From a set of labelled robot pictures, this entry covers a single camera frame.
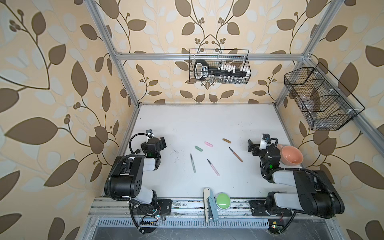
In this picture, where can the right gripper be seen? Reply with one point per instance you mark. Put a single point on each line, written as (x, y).
(255, 147)

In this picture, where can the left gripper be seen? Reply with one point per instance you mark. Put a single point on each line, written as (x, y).
(160, 142)

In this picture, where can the brown pen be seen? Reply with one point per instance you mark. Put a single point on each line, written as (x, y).
(236, 155)

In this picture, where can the green pen cap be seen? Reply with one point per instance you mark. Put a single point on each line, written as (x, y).
(198, 148)

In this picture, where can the green pen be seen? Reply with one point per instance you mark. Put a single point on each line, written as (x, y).
(193, 164)

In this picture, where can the pink pen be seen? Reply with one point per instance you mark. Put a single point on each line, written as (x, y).
(214, 169)

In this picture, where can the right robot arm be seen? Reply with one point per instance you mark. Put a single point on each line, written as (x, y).
(315, 195)

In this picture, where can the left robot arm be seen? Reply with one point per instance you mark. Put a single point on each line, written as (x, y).
(125, 181)

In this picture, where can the pink cup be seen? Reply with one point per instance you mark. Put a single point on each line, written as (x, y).
(290, 156)

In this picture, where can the green push button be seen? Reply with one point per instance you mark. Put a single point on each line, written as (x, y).
(223, 201)

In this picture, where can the black tool in basket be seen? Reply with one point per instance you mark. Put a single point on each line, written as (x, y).
(202, 70)

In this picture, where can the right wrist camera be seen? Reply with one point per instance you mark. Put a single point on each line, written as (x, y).
(265, 142)

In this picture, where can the side wire basket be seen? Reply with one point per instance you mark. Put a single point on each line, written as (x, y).
(325, 102)

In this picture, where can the grey bracket tool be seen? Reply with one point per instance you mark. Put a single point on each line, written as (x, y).
(210, 208)

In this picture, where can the rear wire basket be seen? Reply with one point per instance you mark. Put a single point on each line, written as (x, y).
(214, 56)

